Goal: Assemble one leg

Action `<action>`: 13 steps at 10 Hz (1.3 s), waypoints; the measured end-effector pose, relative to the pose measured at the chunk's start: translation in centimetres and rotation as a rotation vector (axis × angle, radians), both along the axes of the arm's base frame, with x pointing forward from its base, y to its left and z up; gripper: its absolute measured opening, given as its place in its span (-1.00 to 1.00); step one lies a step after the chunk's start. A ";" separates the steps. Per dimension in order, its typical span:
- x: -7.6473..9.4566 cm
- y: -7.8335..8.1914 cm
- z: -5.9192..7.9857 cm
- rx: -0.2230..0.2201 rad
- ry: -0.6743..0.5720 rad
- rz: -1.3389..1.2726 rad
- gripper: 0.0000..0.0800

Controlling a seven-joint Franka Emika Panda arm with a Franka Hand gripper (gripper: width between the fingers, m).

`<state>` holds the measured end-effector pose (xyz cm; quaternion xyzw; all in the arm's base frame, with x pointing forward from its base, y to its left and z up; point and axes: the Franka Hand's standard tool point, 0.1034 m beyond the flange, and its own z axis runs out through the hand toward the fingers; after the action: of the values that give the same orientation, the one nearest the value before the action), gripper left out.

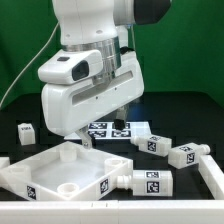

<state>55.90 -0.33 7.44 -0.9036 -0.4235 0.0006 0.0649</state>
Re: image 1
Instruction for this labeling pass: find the white right fence rail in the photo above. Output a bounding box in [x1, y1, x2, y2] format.
[198, 155, 224, 200]

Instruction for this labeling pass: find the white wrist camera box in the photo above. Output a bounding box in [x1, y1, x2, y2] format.
[38, 50, 103, 85]

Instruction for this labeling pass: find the grey cable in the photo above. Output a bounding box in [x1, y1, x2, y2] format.
[0, 22, 60, 108]

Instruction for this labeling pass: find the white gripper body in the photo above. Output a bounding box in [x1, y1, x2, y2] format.
[41, 52, 144, 136]

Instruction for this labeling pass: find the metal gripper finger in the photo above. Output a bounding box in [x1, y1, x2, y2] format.
[76, 128, 92, 149]
[114, 106, 128, 130]

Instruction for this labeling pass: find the white marker sheet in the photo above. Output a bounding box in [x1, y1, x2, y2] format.
[63, 120, 154, 141]

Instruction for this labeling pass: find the small white cube block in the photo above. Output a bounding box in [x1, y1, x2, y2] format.
[18, 123, 36, 145]

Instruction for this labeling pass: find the white front fence rail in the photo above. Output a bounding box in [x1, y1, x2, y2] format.
[0, 200, 224, 224]

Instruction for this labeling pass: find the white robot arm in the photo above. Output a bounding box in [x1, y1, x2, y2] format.
[38, 0, 172, 148]

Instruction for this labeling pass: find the white left fence block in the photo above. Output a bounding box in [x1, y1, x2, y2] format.
[0, 157, 10, 169]

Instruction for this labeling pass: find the white fence rail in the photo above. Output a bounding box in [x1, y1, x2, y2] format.
[0, 200, 224, 224]
[198, 155, 224, 200]

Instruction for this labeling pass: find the white square tabletop tray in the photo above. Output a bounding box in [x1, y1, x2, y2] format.
[0, 142, 133, 201]

